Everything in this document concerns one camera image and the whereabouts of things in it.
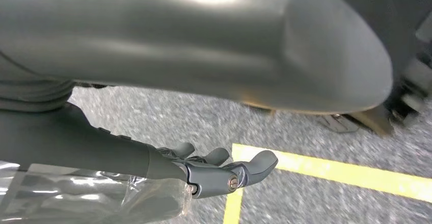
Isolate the clear plastic hand cover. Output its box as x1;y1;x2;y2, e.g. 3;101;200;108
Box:
0;161;193;224

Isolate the black robot foot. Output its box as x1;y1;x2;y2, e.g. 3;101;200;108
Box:
242;101;395;137

